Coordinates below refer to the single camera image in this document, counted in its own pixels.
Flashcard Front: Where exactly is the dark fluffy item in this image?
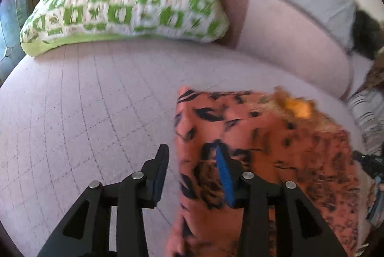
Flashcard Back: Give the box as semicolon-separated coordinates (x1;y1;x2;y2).
351;9;384;61

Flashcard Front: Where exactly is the window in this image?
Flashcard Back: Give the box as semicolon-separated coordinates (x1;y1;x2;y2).
0;0;33;80

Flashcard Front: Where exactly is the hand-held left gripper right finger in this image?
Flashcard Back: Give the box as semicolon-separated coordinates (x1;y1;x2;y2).
214;147;348;257

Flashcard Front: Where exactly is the green white checked pillow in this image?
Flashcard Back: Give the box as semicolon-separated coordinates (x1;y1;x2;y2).
19;0;230;58

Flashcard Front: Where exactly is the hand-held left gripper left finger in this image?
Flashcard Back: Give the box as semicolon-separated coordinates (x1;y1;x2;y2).
37;143;170;257

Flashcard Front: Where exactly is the brown patterned item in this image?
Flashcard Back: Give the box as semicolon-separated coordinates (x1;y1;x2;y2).
364;65;384;90

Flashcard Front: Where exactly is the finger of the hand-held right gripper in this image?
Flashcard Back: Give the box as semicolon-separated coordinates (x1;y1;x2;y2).
352;150;381;177

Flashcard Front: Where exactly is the pink bolster cushion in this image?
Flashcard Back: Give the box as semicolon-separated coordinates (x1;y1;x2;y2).
217;0;354;100

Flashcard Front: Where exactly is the orange black floral garment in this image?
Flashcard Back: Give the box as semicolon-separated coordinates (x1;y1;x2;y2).
165;86;365;257

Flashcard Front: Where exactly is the grey striped cloth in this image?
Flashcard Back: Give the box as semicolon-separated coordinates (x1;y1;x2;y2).
348;89;384;155

